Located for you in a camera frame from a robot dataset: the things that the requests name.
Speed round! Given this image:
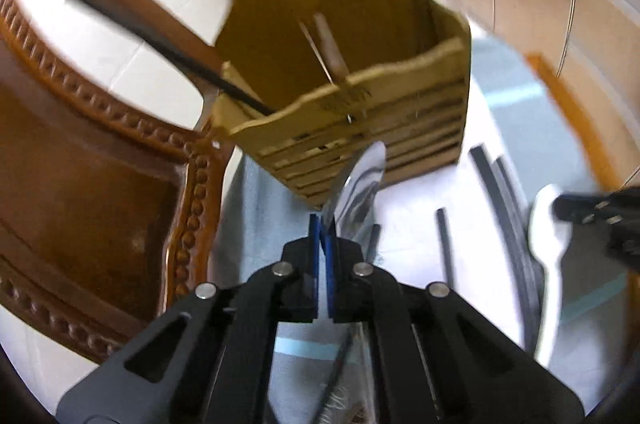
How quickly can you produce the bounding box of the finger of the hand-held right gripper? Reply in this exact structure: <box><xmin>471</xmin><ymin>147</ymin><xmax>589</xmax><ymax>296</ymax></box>
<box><xmin>552</xmin><ymin>186</ymin><xmax>640</xmax><ymax>269</ymax></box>

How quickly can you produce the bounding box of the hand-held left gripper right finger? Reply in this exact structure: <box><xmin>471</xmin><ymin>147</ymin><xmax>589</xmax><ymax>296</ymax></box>
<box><xmin>322</xmin><ymin>224</ymin><xmax>586</xmax><ymax>424</ymax></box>

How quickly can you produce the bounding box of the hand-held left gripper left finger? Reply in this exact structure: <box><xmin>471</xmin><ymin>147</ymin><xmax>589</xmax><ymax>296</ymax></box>
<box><xmin>55</xmin><ymin>214</ymin><xmax>323</xmax><ymax>424</ymax></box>

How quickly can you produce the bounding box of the matte metal spoon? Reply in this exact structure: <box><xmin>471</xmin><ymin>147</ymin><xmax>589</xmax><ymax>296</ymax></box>
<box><xmin>520</xmin><ymin>184</ymin><xmax>573</xmax><ymax>370</ymax></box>

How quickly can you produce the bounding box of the shiny metal spoon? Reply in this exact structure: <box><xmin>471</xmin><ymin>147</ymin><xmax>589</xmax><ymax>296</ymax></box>
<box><xmin>320</xmin><ymin>141</ymin><xmax>388</xmax><ymax>424</ymax></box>

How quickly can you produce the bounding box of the wooden slatted utensil holder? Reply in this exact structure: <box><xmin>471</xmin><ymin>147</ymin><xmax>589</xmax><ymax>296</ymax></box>
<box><xmin>212</xmin><ymin>0</ymin><xmax>471</xmax><ymax>212</ymax></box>

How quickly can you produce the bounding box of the checked cloth with round logo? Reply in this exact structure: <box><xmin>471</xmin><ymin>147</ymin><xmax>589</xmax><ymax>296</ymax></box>
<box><xmin>210</xmin><ymin>38</ymin><xmax>640</xmax><ymax>424</ymax></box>

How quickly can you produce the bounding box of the brown carved wooden chair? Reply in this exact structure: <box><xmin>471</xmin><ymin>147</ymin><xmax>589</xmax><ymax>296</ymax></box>
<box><xmin>0</xmin><ymin>0</ymin><xmax>638</xmax><ymax>365</ymax></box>

